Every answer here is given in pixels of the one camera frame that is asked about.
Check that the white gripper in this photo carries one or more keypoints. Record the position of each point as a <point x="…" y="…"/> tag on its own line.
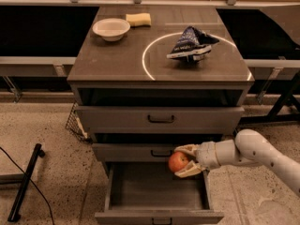
<point x="206" y="156"/>

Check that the red apple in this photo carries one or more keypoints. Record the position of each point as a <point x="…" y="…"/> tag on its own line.
<point x="177" y="161"/>

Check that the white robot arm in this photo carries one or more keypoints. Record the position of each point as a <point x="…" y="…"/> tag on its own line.
<point x="248" y="148"/>

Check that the bottom drawer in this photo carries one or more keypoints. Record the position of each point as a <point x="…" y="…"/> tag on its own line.
<point x="147" y="193"/>

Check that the drawer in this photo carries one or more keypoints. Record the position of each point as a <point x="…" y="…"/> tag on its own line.
<point x="133" y="152"/>
<point x="147" y="193"/>
<point x="159" y="120"/>

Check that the middle drawer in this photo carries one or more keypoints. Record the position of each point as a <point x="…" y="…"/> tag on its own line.
<point x="133" y="152"/>

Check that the grey drawer cabinet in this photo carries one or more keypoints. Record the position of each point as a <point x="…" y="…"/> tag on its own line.
<point x="135" y="71"/>

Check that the top drawer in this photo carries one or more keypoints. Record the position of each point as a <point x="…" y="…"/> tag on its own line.
<point x="159" y="120"/>

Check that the yellow sponge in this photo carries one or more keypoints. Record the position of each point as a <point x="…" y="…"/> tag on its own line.
<point x="139" y="19"/>

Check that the white bowl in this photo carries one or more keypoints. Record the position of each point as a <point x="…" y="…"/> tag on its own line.
<point x="112" y="29"/>

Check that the black metal bar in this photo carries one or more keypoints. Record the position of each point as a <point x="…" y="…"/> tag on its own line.
<point x="14" y="215"/>

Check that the black table leg frame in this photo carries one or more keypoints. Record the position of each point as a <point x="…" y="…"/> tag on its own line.
<point x="273" y="116"/>

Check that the wire mesh basket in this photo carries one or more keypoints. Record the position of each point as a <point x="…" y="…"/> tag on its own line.
<point x="75" y="127"/>

